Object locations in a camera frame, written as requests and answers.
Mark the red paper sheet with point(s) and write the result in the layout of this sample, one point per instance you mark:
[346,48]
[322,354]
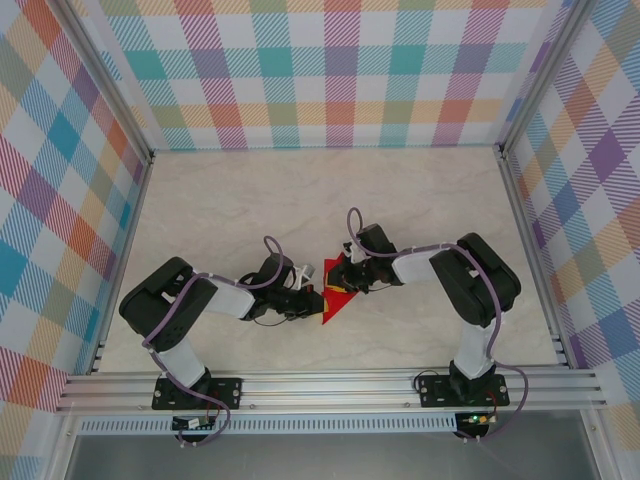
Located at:
[335,307]

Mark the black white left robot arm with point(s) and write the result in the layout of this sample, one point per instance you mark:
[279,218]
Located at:
[185,325]

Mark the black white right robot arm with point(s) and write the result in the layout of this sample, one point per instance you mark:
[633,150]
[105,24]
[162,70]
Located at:
[470,290]

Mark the grey metal panel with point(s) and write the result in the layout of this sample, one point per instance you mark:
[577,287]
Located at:
[325,457]

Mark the left small circuit board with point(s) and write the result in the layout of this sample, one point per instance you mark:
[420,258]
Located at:
[190,425]

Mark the small circuit board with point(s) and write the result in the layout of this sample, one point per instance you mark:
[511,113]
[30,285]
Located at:
[190,425]
[477,420]

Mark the right small circuit board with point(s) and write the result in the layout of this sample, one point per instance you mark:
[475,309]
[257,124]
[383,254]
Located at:
[477,420]

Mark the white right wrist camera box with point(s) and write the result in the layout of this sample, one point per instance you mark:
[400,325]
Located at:
[352,252]

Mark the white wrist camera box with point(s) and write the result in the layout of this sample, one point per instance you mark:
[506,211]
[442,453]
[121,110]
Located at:
[352,252]
[304,275]

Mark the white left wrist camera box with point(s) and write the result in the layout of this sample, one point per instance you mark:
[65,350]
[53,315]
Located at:
[304,275]

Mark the aluminium mounting rail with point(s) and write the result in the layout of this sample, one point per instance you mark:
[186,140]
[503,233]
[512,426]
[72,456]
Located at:
[325,390]

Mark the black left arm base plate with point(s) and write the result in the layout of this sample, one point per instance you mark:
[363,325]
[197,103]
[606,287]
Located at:
[227,392]

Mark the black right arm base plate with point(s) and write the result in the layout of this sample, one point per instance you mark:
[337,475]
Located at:
[432,392]

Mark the aluminium right side rail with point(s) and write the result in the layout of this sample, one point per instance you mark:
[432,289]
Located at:
[520,210]

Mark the aluminium left side rail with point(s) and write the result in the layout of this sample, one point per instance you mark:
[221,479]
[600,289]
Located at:
[135,210]

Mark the aluminium right frame post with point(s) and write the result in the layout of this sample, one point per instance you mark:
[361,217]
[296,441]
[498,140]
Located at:
[545,75]

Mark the aluminium frame post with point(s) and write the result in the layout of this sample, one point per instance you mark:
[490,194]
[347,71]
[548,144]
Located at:
[545,75]
[100,75]

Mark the aluminium left frame post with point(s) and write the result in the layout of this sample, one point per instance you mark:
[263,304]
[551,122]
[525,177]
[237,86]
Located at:
[100,75]

